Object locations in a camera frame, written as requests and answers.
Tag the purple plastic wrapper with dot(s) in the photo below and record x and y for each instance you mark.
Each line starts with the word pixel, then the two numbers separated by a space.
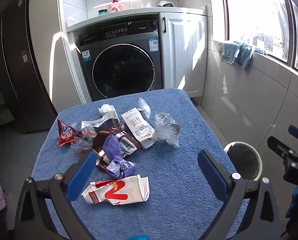
pixel 111 145

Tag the white cabinet door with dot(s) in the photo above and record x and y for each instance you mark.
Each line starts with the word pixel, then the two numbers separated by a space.
pixel 186 55

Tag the teal jar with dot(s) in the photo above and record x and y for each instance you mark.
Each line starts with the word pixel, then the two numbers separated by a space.
pixel 103 12

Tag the small clear plastic bag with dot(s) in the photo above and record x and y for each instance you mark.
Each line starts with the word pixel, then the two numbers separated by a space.
pixel 144 105

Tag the white red paper bag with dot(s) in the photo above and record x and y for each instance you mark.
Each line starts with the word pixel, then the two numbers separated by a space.
pixel 113 192

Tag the dark grey washing machine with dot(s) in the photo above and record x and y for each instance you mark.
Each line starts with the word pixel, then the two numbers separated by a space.
pixel 121 67

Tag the red triangular snack packet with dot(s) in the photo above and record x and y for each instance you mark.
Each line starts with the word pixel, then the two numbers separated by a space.
pixel 66 133

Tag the white grey plastic bag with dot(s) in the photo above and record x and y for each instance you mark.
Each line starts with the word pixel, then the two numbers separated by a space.
pixel 166 130

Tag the blue terry towel mat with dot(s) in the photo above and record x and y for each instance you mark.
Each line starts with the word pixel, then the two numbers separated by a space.
pixel 176 175

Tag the clear plastic wrapper red print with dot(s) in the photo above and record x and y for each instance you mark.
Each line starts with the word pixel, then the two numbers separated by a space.
pixel 81 142

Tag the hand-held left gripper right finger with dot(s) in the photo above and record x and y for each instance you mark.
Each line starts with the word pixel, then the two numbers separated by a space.
pixel 211 172

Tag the white printed paper packet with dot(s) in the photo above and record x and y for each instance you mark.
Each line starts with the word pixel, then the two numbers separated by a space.
pixel 136 127

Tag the dark refrigerator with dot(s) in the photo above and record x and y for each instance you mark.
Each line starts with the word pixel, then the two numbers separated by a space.
pixel 21 67

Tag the white trash bin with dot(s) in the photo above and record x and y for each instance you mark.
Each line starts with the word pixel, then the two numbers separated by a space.
pixel 244 161

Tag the person's right hand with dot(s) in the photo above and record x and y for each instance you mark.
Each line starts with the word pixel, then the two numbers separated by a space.
pixel 293 202

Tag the white black item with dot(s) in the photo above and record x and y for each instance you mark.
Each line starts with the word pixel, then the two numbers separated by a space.
pixel 166 4

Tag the pink detergent bottle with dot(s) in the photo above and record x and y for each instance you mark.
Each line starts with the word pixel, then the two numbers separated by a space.
pixel 116 7

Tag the brown wrapper with barcode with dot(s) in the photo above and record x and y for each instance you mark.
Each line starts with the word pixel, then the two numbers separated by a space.
pixel 128 145

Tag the window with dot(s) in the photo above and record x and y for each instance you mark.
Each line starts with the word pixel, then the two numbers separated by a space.
pixel 254 17

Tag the blue towel on sill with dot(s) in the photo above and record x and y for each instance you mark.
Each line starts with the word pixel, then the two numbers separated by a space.
pixel 239 52

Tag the white countertop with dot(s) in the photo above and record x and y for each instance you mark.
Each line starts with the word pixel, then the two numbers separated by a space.
pixel 138 13

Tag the crumpled white tissue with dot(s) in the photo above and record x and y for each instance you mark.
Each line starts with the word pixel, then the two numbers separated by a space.
pixel 106 108

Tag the white printed wrapper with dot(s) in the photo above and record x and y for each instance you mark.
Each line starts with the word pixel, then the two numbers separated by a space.
pixel 101 122

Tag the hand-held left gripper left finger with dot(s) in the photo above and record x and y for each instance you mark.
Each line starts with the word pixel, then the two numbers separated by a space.
pixel 81 177

